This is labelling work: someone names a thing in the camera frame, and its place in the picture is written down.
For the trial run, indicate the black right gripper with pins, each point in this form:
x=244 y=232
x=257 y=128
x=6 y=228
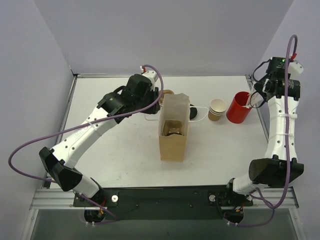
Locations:
x=259 y=86

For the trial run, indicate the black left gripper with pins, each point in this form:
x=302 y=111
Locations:
x=155 y=105

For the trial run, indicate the brown paper bag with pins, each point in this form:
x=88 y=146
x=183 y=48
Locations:
x=176 y=107

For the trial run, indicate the brown pulp cup carrier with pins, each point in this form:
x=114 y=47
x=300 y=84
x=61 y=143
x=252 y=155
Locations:
x=165 y=92
x=173 y=126

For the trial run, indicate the black coffee cup lid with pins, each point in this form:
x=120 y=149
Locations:
x=173 y=133

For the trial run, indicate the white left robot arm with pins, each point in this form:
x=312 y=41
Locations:
x=60 y=160

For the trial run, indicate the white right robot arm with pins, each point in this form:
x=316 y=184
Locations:
x=279 y=166

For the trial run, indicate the red cylindrical holder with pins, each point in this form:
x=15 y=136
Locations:
x=238 y=109

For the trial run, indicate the stack of black lids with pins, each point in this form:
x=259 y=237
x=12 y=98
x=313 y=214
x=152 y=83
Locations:
x=193 y=112

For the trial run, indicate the stack of paper cups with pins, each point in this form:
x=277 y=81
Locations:
x=217 y=108

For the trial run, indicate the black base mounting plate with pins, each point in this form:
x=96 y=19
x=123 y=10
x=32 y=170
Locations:
x=202 y=202

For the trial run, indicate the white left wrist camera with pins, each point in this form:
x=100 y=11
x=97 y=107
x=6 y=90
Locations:
x=150 y=74

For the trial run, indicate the aluminium frame rail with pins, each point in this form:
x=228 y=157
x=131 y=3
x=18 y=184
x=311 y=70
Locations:
x=56 y=199

